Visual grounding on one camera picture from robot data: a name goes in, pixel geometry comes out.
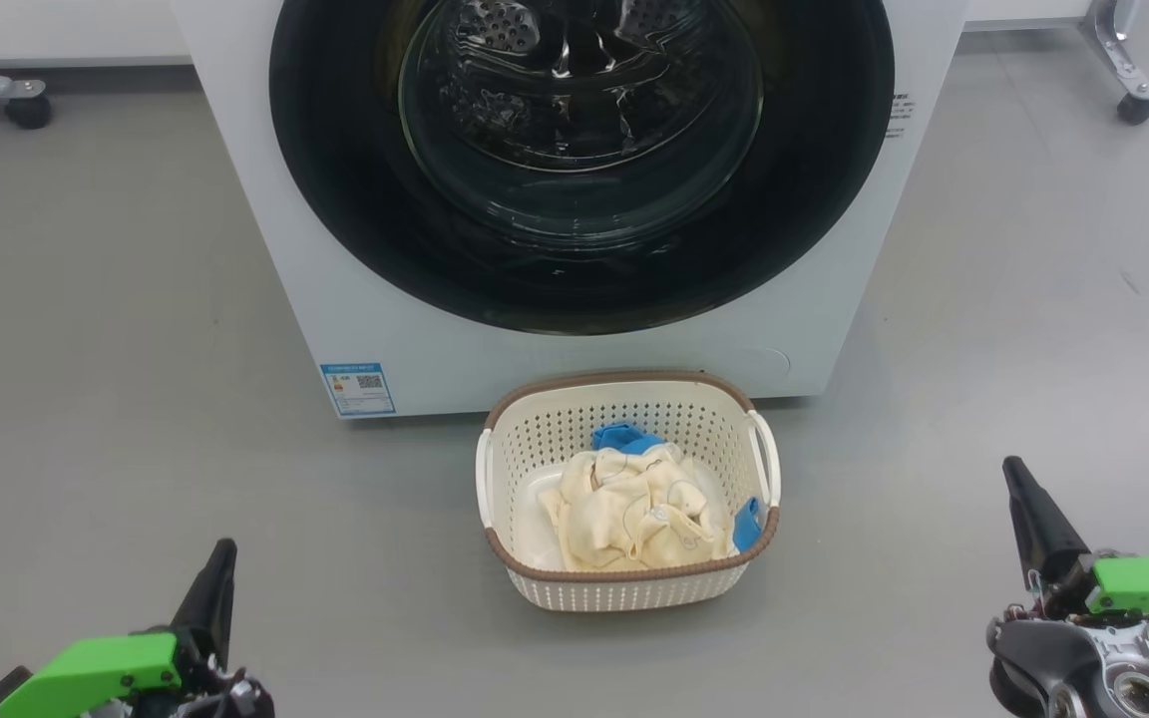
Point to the blue garment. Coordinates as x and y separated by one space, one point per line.
619 437

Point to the round white filter cover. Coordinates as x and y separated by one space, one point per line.
766 365

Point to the black caster wheel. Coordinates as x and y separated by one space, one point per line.
1139 108
28 112

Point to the white front-load washing machine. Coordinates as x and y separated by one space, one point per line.
335 299

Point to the cream perforated laundry basket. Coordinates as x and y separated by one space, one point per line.
624 593

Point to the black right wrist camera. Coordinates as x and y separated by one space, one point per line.
1038 653

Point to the cream white garment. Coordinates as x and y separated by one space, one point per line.
624 509

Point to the white partition panel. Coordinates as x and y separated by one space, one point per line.
56 30
1023 10

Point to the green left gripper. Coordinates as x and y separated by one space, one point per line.
96 673

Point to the washing machine door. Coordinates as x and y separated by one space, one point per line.
335 150

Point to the blue energy label sticker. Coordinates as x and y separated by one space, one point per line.
358 389

